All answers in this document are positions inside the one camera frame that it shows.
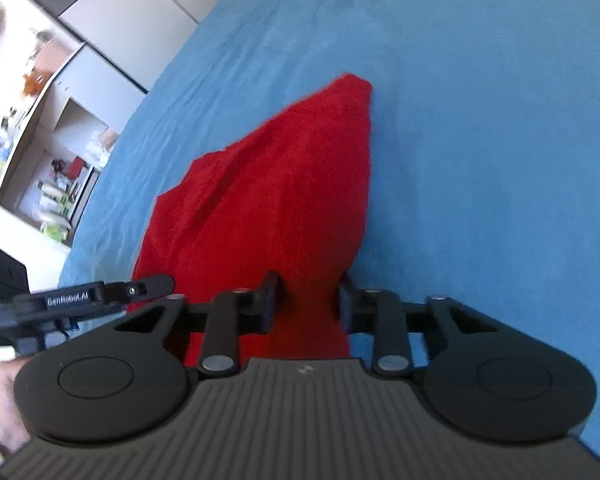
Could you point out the white shelf unit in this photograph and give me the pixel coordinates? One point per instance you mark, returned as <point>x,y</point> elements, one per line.
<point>55,160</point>

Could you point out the white wardrobe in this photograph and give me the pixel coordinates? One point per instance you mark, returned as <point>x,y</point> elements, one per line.
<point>130,15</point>

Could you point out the person's left hand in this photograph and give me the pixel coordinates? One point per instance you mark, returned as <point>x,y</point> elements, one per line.
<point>5,405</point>

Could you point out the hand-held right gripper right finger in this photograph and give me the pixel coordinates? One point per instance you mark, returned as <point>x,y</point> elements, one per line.
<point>349,305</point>

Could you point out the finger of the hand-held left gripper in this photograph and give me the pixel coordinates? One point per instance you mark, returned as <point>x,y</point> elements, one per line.
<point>140,288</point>

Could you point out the red knit sweater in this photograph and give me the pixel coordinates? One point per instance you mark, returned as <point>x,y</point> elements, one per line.
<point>280,200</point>

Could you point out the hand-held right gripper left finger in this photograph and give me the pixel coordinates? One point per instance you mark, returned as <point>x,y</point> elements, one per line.
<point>267,305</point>

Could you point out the bed with blue sheet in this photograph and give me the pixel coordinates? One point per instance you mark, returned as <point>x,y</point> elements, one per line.
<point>480,160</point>

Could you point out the orange round object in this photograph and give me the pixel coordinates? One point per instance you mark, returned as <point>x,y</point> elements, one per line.
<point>32,84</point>

